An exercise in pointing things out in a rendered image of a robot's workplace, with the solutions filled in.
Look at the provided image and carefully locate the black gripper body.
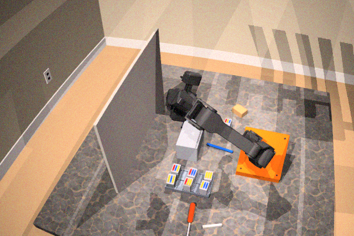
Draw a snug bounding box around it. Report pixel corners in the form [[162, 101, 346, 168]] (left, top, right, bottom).
[[170, 71, 202, 122]]

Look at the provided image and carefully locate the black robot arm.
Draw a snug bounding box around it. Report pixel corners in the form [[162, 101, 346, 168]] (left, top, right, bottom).
[[165, 88, 276, 169]]

